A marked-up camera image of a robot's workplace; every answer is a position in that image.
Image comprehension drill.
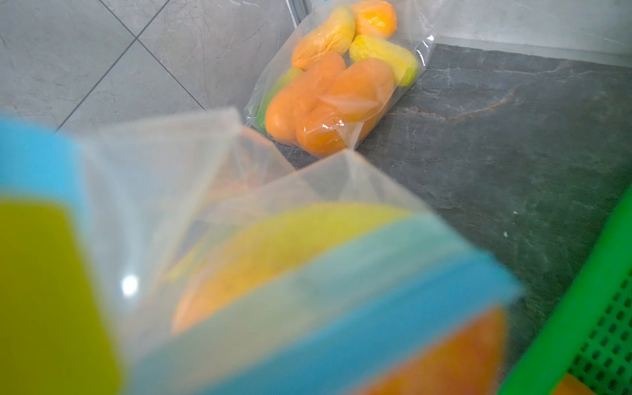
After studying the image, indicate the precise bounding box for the clear zip-top bag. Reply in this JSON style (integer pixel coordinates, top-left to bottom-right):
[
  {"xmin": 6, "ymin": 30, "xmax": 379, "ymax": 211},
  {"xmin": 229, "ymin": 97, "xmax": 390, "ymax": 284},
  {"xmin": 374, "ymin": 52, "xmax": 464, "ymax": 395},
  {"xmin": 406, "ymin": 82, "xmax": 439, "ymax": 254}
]
[
  {"xmin": 245, "ymin": 1, "xmax": 452, "ymax": 157},
  {"xmin": 1, "ymin": 109, "xmax": 522, "ymax": 394}
]

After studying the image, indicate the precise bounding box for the yellow orange mango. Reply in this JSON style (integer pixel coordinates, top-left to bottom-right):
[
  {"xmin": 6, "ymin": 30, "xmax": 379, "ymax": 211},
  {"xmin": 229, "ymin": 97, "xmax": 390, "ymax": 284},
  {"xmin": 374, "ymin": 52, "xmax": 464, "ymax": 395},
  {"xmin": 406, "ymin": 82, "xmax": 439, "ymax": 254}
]
[{"xmin": 291, "ymin": 6, "xmax": 356, "ymax": 70}]

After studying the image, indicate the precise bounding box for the green plastic basket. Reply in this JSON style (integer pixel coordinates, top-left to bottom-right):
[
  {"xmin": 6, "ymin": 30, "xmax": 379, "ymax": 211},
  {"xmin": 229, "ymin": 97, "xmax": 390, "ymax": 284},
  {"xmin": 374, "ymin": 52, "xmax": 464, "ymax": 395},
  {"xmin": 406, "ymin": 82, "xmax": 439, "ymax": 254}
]
[{"xmin": 499, "ymin": 191, "xmax": 631, "ymax": 394}]

